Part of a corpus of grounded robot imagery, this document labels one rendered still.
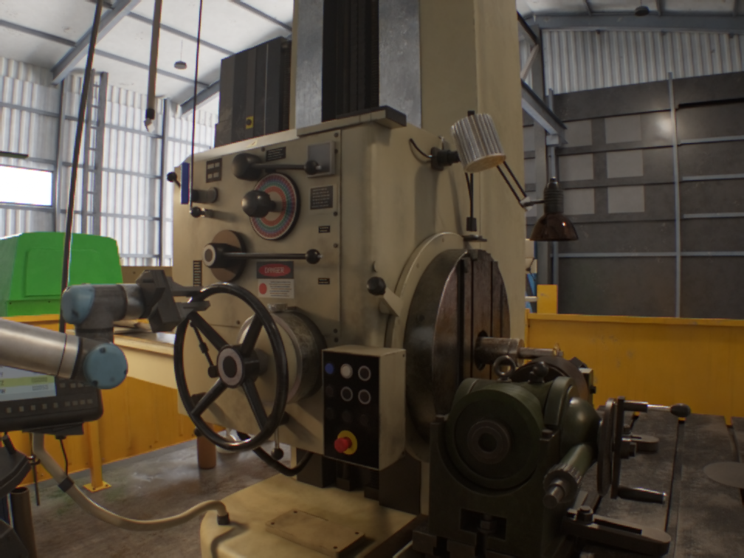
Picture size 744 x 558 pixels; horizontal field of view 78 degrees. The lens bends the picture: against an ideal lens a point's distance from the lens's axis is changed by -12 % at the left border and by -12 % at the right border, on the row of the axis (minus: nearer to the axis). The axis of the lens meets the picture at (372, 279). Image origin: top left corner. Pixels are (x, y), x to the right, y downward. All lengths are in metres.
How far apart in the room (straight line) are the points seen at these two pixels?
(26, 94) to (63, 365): 14.58
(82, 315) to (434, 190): 0.94
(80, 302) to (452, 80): 1.41
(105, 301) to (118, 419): 3.02
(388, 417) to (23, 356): 0.69
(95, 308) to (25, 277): 3.94
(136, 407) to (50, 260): 1.68
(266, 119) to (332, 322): 1.39
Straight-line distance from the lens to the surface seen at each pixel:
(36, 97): 15.51
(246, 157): 1.38
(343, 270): 1.21
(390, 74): 2.04
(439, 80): 1.93
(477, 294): 1.41
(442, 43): 1.98
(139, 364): 2.47
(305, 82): 2.30
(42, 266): 5.02
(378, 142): 1.22
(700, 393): 3.45
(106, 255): 5.33
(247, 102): 2.55
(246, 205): 1.30
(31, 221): 14.87
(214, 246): 1.42
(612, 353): 3.44
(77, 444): 3.93
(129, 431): 4.10
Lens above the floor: 1.51
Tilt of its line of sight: 1 degrees down
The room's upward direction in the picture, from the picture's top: straight up
